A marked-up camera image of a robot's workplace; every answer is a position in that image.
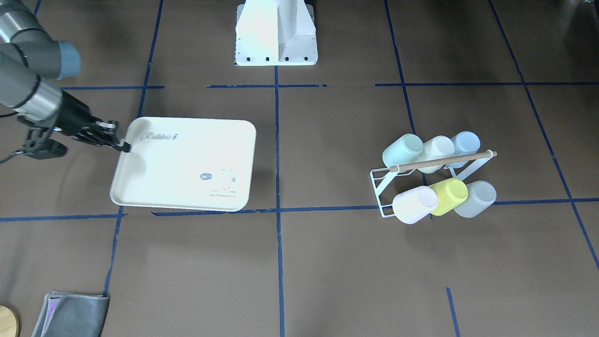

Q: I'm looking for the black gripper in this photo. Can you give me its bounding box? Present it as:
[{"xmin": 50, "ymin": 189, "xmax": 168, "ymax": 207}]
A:
[{"xmin": 54, "ymin": 91, "xmax": 131, "ymax": 153}]

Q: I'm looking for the cream rabbit tray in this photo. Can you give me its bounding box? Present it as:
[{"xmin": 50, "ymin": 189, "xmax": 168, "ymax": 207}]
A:
[{"xmin": 110, "ymin": 117, "xmax": 257, "ymax": 212}]

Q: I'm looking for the green cup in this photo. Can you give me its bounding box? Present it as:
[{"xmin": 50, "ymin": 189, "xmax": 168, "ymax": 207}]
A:
[{"xmin": 381, "ymin": 133, "xmax": 424, "ymax": 167}]

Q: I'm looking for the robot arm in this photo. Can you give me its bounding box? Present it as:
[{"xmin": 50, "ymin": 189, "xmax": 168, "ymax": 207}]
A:
[{"xmin": 0, "ymin": 0, "xmax": 123, "ymax": 147}]

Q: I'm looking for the pink cup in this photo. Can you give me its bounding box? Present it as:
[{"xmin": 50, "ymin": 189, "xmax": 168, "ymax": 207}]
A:
[{"xmin": 392, "ymin": 186, "xmax": 438, "ymax": 225}]

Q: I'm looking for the white cup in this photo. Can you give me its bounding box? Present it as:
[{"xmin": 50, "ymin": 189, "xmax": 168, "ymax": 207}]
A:
[{"xmin": 417, "ymin": 136, "xmax": 455, "ymax": 162}]

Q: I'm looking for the yellow cup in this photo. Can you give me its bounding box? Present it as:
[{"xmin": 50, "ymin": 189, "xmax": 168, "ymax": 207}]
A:
[{"xmin": 429, "ymin": 178, "xmax": 468, "ymax": 216}]

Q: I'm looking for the blue cup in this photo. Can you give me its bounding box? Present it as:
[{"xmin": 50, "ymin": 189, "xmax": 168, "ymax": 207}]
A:
[{"xmin": 451, "ymin": 131, "xmax": 481, "ymax": 156}]

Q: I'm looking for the grey cup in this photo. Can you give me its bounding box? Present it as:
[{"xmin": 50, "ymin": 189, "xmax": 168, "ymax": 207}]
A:
[{"xmin": 454, "ymin": 181, "xmax": 497, "ymax": 218}]

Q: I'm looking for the grey folded cloth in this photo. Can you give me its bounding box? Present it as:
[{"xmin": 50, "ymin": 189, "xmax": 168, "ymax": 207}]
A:
[{"xmin": 32, "ymin": 291, "xmax": 110, "ymax": 337}]

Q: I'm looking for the wooden mug tree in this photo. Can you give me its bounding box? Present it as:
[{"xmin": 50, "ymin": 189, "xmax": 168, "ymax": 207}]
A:
[{"xmin": 0, "ymin": 305, "xmax": 21, "ymax": 337}]

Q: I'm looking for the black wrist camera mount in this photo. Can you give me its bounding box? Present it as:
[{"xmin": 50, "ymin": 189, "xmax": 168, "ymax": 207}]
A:
[{"xmin": 17, "ymin": 115, "xmax": 68, "ymax": 160}]

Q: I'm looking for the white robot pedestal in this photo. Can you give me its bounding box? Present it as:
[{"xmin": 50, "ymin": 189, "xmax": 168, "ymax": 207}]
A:
[{"xmin": 234, "ymin": 0, "xmax": 319, "ymax": 66}]

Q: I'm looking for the white wire cup rack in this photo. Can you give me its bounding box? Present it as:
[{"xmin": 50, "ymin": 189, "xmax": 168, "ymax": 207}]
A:
[{"xmin": 370, "ymin": 149, "xmax": 498, "ymax": 218}]

